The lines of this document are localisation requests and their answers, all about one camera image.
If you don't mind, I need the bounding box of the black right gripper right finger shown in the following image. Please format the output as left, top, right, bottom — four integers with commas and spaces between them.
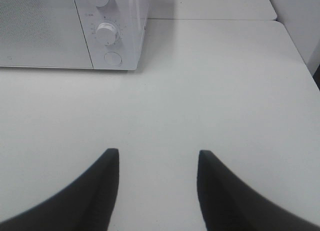
197, 150, 320, 231

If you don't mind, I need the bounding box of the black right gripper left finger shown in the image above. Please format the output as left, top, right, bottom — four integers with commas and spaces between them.
0, 148, 120, 231

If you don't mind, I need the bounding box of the round white door button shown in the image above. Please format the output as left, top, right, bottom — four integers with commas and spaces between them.
104, 51, 123, 66

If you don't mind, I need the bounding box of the white timer knob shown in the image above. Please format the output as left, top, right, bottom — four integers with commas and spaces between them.
95, 22, 119, 46

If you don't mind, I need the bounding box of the white microwave door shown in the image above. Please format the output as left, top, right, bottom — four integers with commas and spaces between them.
0, 0, 93, 69

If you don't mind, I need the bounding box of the white microwave oven body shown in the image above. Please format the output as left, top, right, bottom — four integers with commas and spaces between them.
74, 0, 150, 71

